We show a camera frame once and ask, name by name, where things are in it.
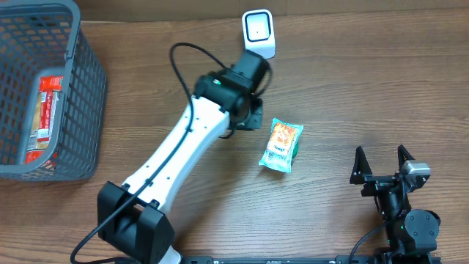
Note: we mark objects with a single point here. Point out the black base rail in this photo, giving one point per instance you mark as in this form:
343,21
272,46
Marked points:
340,259

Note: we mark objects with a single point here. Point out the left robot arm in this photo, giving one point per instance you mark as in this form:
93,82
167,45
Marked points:
133,215

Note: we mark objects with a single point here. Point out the long red orange spaghetti pack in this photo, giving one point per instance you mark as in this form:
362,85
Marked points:
44,114

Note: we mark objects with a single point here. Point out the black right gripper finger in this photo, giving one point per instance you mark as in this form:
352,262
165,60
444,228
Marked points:
403,156
361,171

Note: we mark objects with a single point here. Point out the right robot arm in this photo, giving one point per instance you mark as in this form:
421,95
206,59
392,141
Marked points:
411,233

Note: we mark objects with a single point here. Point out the grey plastic mesh basket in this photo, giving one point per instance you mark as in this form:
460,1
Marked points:
44,38

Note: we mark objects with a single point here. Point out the teal orange snack packet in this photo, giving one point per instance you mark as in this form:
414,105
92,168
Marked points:
282,146

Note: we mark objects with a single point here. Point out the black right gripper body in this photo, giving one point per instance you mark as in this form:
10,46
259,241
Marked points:
380,182

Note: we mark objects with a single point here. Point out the white barcode scanner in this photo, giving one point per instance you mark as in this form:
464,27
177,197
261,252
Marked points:
258,32

